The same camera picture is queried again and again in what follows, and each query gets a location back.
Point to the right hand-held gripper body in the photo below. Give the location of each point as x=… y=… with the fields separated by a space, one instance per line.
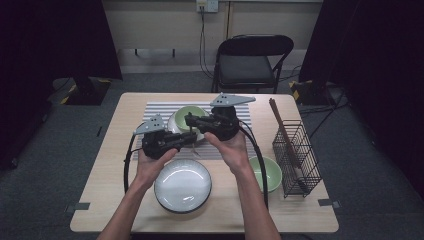
x=223 y=125

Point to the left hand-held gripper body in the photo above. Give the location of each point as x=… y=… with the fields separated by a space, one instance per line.
x=156 y=143

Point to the green bowl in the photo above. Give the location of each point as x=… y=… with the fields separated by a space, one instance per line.
x=195 y=110
x=274 y=173

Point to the metal spoon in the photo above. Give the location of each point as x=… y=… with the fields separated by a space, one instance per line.
x=194 y=150

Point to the brown wooden chopstick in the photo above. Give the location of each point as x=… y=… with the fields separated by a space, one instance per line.
x=275 y=113
x=278 y=113

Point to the person's left hand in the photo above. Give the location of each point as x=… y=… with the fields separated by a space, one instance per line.
x=150 y=170

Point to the person's right hand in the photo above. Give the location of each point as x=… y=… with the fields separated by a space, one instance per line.
x=235 y=155

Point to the grey striped placemat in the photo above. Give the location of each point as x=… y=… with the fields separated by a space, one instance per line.
x=156 y=107

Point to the black folding chair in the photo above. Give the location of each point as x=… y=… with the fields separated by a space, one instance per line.
x=246 y=68

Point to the black stand base yellow tape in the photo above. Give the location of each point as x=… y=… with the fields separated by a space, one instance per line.
x=86 y=93
x=310 y=96

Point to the grey floor tape piece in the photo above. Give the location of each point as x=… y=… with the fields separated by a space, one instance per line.
x=328 y=203
x=78 y=207

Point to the black curtain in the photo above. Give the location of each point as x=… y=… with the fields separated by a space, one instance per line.
x=50 y=50
x=383 y=66

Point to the metal wall bracket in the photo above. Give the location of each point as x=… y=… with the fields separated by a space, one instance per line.
x=155 y=50

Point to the white wall outlet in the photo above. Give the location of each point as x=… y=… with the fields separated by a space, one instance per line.
x=207 y=5

